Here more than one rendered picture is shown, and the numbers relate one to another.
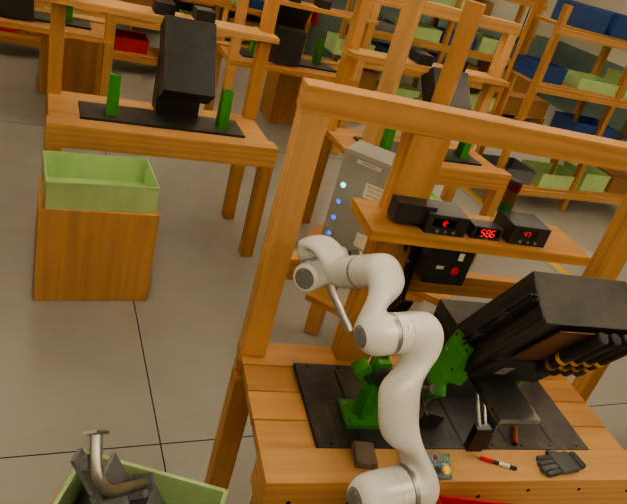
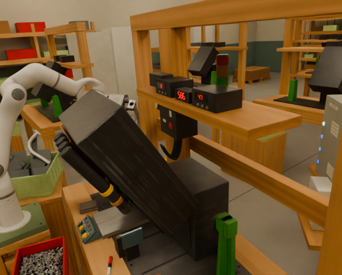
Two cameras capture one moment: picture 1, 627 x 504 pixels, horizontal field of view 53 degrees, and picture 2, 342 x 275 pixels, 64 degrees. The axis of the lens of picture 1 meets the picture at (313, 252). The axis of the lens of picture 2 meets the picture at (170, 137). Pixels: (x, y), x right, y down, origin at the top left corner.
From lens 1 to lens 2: 264 cm
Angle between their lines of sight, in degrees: 74
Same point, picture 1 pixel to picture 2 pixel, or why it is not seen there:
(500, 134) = (189, 13)
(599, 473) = not seen: outside the picture
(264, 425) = not seen: hidden behind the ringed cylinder
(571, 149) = (236, 7)
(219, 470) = not seen: hidden behind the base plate
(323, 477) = (70, 199)
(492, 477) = (94, 267)
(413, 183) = (165, 63)
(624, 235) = not seen: outside the picture
